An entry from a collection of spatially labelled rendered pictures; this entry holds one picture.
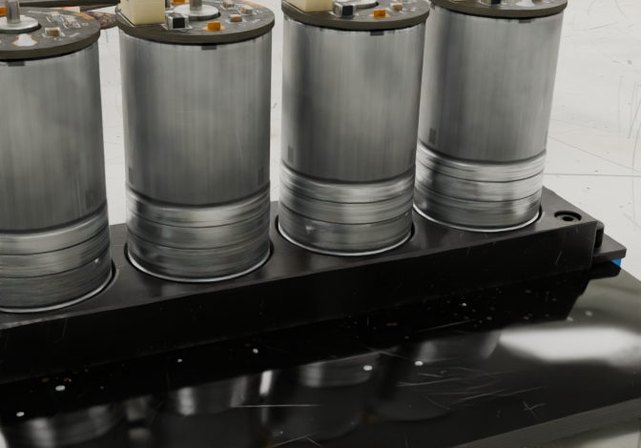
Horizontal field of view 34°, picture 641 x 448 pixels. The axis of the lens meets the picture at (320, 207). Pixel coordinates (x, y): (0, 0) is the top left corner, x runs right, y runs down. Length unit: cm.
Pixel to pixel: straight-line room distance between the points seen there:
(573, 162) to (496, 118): 11
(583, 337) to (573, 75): 20
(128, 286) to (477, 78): 7
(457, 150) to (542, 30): 3
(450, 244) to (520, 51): 4
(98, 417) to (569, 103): 22
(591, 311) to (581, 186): 9
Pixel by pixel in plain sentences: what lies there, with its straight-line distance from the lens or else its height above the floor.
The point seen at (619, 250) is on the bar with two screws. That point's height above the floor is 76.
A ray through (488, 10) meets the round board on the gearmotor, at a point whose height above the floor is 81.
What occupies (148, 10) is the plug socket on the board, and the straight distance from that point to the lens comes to 16.
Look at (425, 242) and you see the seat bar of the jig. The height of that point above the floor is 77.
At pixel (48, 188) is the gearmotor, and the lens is 16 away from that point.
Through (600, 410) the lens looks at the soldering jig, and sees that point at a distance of 17.
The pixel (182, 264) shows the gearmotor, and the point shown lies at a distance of 17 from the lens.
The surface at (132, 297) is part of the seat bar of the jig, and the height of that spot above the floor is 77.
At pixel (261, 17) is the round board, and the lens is 17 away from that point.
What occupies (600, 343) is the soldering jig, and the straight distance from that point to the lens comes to 19.
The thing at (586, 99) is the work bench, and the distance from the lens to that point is 35.
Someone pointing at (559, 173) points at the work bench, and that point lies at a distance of 28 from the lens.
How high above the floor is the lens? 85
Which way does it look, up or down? 24 degrees down
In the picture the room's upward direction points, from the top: 2 degrees clockwise
